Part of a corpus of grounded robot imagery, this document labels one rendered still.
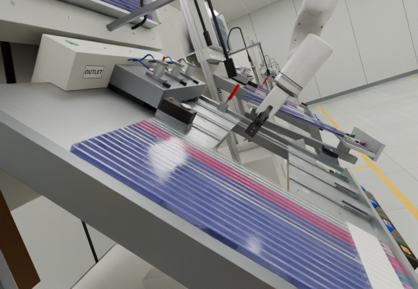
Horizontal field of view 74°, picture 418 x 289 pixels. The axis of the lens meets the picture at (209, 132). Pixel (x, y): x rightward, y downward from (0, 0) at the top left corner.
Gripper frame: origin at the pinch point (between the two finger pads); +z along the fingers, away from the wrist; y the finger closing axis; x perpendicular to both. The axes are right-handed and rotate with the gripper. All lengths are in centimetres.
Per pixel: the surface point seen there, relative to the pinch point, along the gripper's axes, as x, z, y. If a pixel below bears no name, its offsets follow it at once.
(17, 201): -29, 30, 46
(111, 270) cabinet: -9, 69, 12
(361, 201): 31.2, -5.4, 15.1
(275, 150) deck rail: 10.7, 2.8, -7.9
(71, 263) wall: -43, 182, -63
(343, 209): 25.3, -3.4, 24.2
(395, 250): 31.0, -6.3, 35.7
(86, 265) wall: -35, 188, -75
